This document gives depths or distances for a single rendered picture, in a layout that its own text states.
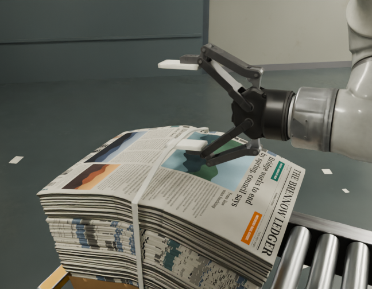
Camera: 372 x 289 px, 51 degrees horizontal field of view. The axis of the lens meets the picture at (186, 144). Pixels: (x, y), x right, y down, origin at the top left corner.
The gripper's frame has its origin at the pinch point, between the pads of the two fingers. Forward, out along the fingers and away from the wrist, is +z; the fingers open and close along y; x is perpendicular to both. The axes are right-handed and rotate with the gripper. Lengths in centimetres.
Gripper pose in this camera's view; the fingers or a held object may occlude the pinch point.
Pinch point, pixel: (171, 104)
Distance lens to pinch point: 65.9
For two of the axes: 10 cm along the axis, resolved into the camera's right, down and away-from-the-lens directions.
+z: -9.0, -1.3, 4.2
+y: 0.6, 9.1, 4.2
